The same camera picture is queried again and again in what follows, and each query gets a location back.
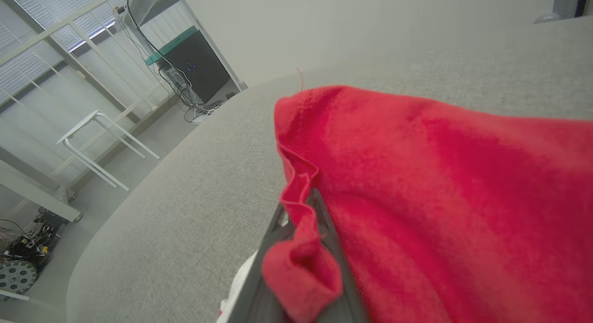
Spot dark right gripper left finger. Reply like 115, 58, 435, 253
217, 203, 291, 323

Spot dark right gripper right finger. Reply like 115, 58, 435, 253
311, 188, 372, 323

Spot red Bulls jersey white sleeves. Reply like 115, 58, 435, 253
218, 84, 593, 323

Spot pile of electronics parts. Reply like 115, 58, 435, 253
0, 206, 70, 268

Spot perforated green wheel disc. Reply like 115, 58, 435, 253
0, 260, 38, 296

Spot black cabinet teal top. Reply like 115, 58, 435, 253
145, 25, 232, 105

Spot white metal stool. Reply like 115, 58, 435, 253
57, 109, 161, 192

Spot white metal railing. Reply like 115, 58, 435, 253
0, 0, 163, 129

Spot white window blinds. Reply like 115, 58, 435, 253
0, 0, 121, 103

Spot tangled black floor cables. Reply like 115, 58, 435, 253
121, 3, 227, 124

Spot white frame beam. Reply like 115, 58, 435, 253
0, 168, 84, 222

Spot grey partition post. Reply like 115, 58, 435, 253
534, 0, 593, 25

